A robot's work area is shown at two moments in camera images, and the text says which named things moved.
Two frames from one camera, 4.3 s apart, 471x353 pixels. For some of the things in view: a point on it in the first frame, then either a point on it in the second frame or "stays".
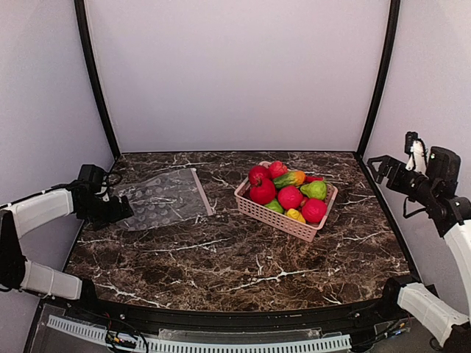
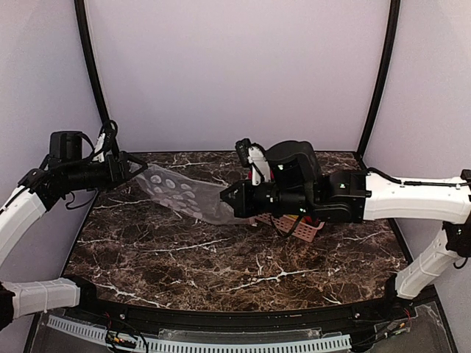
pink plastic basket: [308, 232] stays
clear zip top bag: [164, 198] -> [196, 200]
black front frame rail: [284, 323] stays
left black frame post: [80, 10] stays
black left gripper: [111, 207] -> [122, 168]
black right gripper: [392, 174] -> [246, 198]
